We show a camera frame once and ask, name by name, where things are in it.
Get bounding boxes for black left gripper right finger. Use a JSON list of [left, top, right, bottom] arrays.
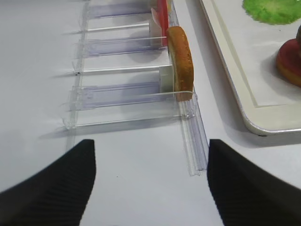
[[207, 139, 301, 226]]

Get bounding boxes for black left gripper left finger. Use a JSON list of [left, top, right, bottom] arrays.
[[0, 139, 96, 226]]

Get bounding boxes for red tomato slice on bun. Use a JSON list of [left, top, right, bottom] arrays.
[[278, 39, 301, 76]]

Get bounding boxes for round flat lettuce leaf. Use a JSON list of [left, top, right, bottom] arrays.
[[242, 0, 301, 25]]

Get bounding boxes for red tomato slice in rack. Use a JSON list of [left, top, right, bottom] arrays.
[[157, 0, 169, 46]]

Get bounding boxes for cream metal tray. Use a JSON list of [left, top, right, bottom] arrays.
[[201, 0, 301, 136]]

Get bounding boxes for bottom bun on tray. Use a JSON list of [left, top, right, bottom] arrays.
[[276, 54, 301, 87]]

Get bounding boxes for clear acrylic left rack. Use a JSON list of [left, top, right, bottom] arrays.
[[60, 0, 208, 175]]

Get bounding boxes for white paper tray liner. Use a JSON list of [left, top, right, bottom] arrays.
[[214, 0, 301, 106]]

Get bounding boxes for brown bun slice in rack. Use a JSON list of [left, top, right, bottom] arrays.
[[166, 26, 194, 102]]

